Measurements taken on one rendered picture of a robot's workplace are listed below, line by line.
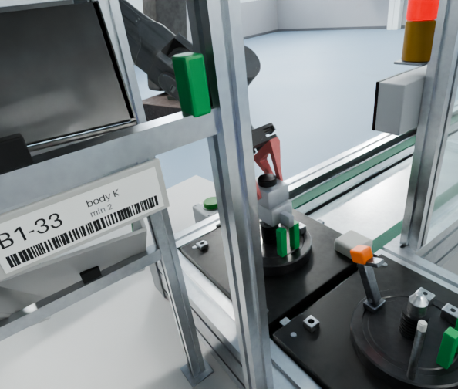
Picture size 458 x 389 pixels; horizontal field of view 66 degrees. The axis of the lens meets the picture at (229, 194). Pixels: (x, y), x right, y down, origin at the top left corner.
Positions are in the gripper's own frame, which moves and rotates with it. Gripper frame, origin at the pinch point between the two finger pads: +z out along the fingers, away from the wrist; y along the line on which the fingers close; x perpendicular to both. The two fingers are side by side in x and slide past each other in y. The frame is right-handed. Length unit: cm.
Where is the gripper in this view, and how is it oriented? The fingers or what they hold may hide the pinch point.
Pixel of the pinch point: (267, 189)
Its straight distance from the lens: 56.6
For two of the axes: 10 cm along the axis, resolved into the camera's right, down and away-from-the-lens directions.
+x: -3.5, 3.0, 8.9
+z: 4.8, 8.7, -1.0
